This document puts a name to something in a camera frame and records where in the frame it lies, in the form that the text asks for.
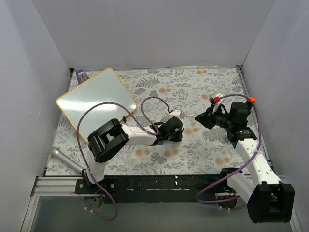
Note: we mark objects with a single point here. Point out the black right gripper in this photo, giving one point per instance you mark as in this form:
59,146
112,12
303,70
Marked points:
212,119

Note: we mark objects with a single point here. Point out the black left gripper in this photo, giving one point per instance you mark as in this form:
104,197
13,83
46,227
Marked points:
177,135

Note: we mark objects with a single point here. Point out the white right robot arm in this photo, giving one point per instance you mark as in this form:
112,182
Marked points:
268,199

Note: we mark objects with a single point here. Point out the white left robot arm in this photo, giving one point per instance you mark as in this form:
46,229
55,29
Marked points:
109,139

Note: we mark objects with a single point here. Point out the black orange-tipped flashlight on stand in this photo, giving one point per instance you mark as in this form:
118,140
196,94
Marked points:
251,101

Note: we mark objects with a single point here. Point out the purple metronome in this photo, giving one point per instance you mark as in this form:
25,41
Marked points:
81,76

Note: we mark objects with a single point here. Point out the silver microphone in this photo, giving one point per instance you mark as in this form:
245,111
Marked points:
57,153

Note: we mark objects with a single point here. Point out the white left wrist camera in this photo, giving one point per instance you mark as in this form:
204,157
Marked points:
175,113

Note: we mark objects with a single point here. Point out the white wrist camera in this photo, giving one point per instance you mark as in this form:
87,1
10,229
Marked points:
175,113
215,99

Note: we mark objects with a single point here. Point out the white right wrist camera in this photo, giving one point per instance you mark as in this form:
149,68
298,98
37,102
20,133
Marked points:
215,99

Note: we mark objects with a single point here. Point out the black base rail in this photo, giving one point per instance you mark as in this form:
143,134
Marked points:
156,188

